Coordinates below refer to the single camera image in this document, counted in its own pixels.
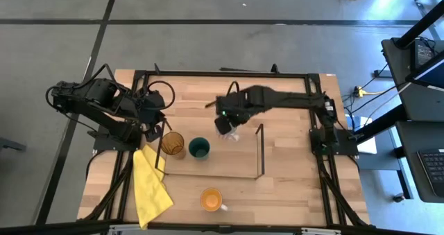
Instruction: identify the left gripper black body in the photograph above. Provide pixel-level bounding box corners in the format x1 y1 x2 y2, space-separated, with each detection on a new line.
138 90 167 125

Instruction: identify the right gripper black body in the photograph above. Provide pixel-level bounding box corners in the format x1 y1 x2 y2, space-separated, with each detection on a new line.
214 85 268 125

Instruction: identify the amber faceted glass tumbler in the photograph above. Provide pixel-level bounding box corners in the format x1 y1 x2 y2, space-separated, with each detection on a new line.
160 131 187 161

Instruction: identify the white mug red lattice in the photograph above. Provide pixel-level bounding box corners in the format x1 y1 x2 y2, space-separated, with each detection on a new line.
216 123 241 143

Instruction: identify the dark green cup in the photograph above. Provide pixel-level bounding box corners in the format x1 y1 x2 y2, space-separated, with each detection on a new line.
188 137 212 162

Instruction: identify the yellow cloth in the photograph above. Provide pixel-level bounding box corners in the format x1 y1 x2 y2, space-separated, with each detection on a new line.
133 144 174 230

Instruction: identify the black desk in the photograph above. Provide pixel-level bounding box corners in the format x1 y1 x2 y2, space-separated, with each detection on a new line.
380 37 444 204

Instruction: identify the black power adapter box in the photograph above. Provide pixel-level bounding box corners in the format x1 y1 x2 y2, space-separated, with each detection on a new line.
413 40 435 69

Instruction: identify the dark flat monitor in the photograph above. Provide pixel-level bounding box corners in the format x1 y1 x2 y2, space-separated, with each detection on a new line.
404 50 444 90

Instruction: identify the black diagonal beam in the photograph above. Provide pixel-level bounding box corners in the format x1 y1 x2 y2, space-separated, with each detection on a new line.
395 0 444 49

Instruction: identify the black keyboard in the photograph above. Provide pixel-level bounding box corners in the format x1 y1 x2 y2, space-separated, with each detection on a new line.
417 148 444 198

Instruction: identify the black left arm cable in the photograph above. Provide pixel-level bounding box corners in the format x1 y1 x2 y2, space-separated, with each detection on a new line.
146 80 176 112

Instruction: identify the black metal table frame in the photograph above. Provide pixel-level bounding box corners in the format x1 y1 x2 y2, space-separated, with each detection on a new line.
0 63 444 235

